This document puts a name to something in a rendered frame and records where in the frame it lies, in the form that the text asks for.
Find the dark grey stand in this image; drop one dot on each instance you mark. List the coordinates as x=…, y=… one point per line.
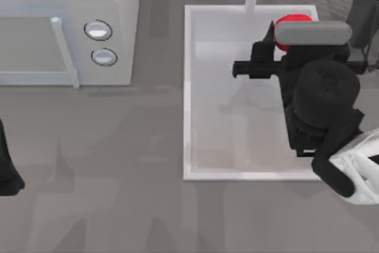
x=365, y=7

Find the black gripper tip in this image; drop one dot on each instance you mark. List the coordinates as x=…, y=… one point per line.
x=7, y=170

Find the red cup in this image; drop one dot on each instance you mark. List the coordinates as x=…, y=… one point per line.
x=291, y=18

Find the large round microwave knob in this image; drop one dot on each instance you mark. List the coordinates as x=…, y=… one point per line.
x=98, y=30

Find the pale microwave oven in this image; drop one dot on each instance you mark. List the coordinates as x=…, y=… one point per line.
x=124, y=4

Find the small round microwave knob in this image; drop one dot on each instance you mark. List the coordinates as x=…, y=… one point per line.
x=104, y=57

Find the white sink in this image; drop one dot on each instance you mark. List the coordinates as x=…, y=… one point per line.
x=225, y=134

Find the pale grey rounded box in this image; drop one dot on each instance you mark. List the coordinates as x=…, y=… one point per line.
x=312, y=33

